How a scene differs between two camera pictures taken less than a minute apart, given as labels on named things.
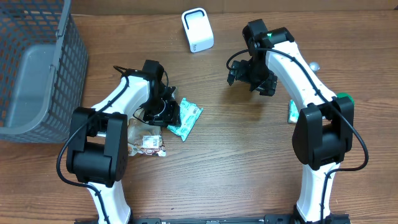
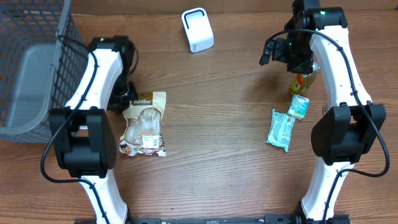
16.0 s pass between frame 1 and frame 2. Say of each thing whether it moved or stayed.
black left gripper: moved
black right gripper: moved
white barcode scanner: stayed
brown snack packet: stayed
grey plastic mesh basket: stayed
